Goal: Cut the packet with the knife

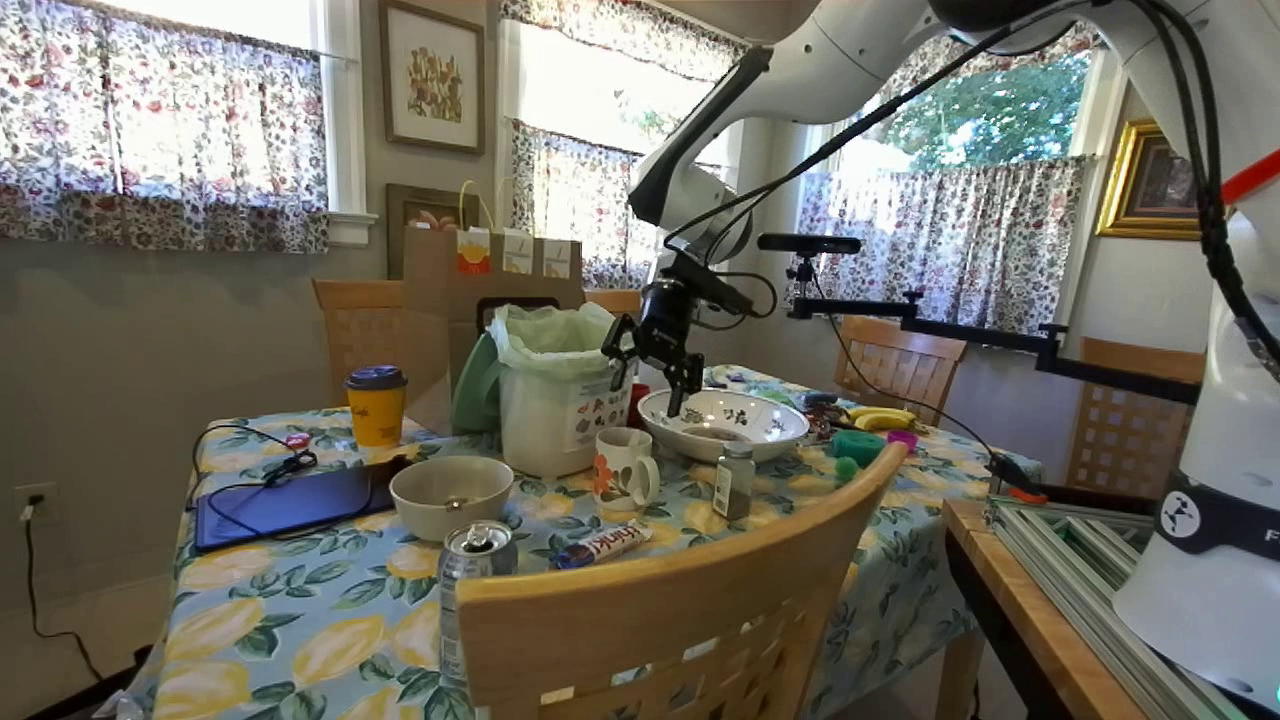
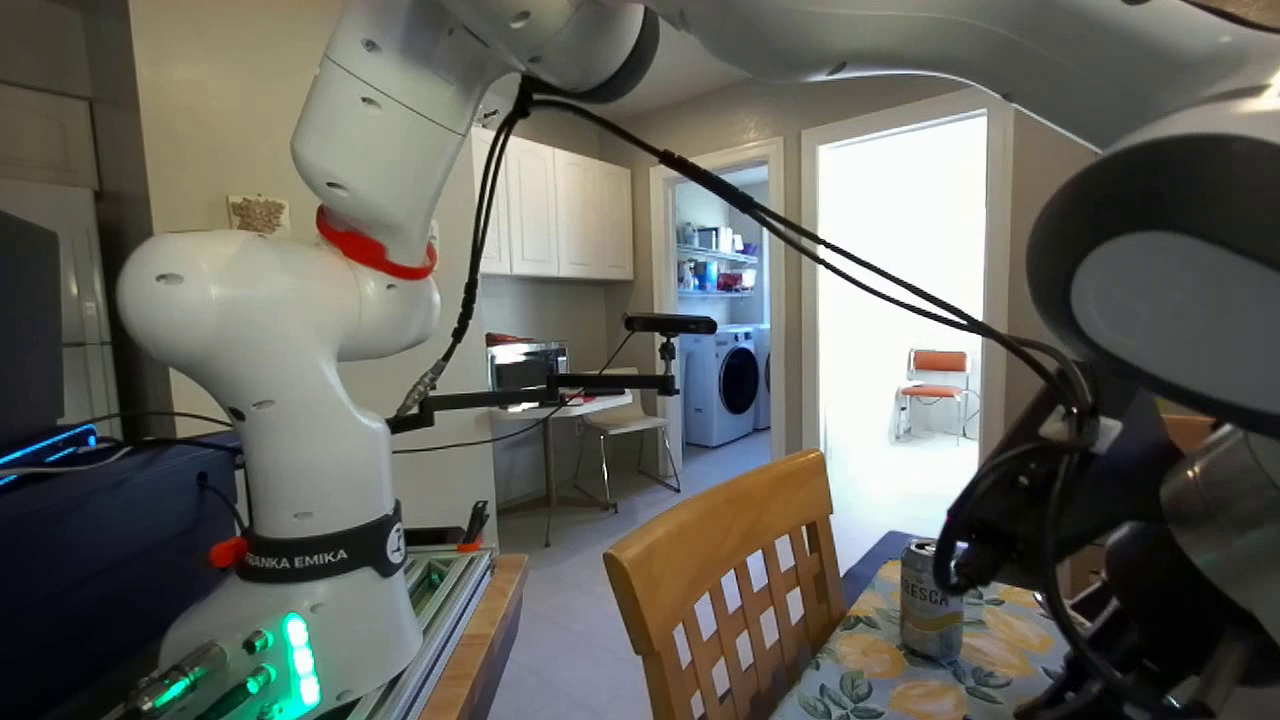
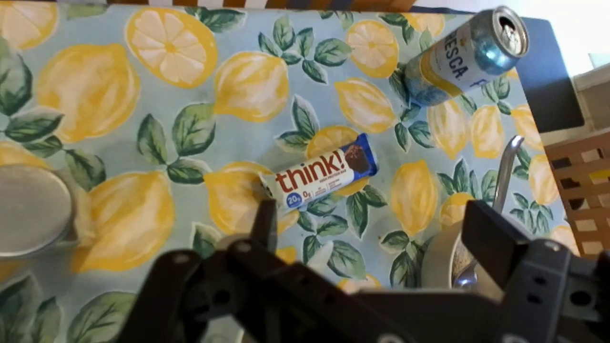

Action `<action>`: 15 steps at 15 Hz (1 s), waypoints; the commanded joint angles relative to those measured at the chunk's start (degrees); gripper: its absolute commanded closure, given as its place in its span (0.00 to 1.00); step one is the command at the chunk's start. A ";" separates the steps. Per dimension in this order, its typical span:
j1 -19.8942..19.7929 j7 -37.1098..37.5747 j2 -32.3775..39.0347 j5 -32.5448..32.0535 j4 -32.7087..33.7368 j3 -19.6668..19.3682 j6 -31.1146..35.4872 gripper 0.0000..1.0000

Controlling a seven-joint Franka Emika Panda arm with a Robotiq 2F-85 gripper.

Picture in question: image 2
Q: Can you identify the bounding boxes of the aluminium mounting frame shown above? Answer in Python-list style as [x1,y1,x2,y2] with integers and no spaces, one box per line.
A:
[354,548,499,720]

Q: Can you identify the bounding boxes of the black orange bar clamp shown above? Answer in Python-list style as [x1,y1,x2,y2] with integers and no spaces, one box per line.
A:
[400,497,498,557]

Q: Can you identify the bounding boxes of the white wall cabinets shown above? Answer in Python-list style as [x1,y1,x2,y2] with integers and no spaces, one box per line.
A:
[470,128,641,285]

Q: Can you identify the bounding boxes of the grey countertop appliance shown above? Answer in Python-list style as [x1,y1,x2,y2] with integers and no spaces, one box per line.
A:
[483,334,571,396]

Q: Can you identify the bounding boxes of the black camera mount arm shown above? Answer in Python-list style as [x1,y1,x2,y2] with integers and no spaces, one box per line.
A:
[386,331,686,441]

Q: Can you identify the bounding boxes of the white doorway frame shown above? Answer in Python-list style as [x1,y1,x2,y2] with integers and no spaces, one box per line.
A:
[796,91,1019,536]

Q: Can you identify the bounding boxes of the silver drink can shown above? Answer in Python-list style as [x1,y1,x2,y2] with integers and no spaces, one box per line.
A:
[896,536,973,666]

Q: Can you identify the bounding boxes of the black exterior camera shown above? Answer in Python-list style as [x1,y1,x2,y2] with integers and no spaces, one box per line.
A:
[619,308,725,339]

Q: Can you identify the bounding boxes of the dark blue bag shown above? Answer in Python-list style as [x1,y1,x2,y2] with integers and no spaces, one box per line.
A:
[0,433,251,720]

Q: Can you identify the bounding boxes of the beige woven basket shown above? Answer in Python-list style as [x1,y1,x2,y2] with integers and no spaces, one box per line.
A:
[219,188,293,234]

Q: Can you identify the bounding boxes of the laundry shelf with items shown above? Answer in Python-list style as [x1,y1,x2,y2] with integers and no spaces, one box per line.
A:
[676,217,772,301]

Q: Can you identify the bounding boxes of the black monitor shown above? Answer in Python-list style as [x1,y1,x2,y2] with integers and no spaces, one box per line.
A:
[0,206,70,457]

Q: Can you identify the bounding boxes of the white metal leg desk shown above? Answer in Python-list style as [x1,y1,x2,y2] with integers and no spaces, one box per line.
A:
[490,387,689,553]

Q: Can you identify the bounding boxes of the orange white folding chair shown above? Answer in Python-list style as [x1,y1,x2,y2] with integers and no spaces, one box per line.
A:
[894,342,978,444]

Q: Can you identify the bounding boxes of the wooden lattice back chair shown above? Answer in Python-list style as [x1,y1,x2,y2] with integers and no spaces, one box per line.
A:
[601,449,851,720]

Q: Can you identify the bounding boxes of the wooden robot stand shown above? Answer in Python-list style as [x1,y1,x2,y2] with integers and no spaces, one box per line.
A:
[422,553,533,720]

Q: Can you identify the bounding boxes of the white washing machine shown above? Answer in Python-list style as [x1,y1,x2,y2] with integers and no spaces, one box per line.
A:
[681,323,777,452]

